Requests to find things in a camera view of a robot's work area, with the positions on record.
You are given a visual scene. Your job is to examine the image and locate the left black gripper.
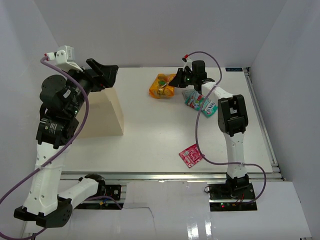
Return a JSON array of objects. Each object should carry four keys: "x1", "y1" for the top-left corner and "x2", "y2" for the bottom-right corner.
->
[{"x1": 61, "y1": 58, "x2": 118, "y2": 116}]

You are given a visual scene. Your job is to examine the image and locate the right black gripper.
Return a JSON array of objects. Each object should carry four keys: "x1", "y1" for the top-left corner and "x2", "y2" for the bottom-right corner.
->
[{"x1": 169, "y1": 68, "x2": 197, "y2": 88}]

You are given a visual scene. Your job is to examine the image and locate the orange yellow snack bag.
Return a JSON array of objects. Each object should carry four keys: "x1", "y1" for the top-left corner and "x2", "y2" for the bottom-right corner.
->
[{"x1": 149, "y1": 73, "x2": 176, "y2": 99}]

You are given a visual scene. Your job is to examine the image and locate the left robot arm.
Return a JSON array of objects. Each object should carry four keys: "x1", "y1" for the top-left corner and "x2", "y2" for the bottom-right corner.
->
[{"x1": 13, "y1": 58, "x2": 119, "y2": 229}]

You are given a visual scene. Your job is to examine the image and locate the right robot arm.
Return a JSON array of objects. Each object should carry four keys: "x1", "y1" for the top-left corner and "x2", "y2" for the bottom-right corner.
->
[{"x1": 169, "y1": 56, "x2": 249, "y2": 200}]

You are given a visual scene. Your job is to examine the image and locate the teal fruit candy bag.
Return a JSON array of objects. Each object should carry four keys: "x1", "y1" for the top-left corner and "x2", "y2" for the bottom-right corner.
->
[{"x1": 182, "y1": 89, "x2": 218, "y2": 118}]

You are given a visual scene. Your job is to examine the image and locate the beige paper bag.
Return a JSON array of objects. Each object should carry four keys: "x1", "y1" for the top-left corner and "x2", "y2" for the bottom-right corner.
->
[{"x1": 78, "y1": 87, "x2": 125, "y2": 139}]

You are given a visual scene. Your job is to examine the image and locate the blue table label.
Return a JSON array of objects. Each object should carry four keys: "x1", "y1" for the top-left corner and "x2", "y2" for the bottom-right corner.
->
[{"x1": 225, "y1": 67, "x2": 243, "y2": 72}]

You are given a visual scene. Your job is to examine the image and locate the red snack packet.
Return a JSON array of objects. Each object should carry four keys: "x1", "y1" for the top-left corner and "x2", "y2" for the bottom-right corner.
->
[{"x1": 178, "y1": 144, "x2": 203, "y2": 169}]

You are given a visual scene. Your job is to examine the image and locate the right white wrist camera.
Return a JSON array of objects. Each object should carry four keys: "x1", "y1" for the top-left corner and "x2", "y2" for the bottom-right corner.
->
[{"x1": 182, "y1": 54, "x2": 193, "y2": 73}]

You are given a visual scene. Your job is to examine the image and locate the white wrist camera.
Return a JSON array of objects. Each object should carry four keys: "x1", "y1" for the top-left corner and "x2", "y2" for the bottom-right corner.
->
[
  {"x1": 182, "y1": 54, "x2": 193, "y2": 73},
  {"x1": 44, "y1": 45, "x2": 83, "y2": 72}
]

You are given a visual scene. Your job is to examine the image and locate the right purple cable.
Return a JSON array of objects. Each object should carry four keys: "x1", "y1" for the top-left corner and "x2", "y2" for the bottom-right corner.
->
[{"x1": 181, "y1": 51, "x2": 266, "y2": 206}]

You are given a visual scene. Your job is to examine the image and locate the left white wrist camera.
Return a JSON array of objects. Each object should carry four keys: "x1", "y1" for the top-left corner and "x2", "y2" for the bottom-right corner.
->
[{"x1": 44, "y1": 45, "x2": 83, "y2": 72}]

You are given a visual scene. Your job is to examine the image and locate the aluminium front rail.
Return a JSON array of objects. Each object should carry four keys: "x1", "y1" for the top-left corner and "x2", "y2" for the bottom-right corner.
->
[{"x1": 60, "y1": 172, "x2": 282, "y2": 181}]

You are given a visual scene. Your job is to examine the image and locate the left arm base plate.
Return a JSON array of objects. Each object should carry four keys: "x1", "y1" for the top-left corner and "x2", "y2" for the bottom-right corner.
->
[{"x1": 76, "y1": 184, "x2": 126, "y2": 210}]

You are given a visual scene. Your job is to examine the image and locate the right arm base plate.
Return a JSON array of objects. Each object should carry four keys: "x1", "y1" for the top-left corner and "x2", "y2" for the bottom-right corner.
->
[{"x1": 203, "y1": 183, "x2": 258, "y2": 212}]

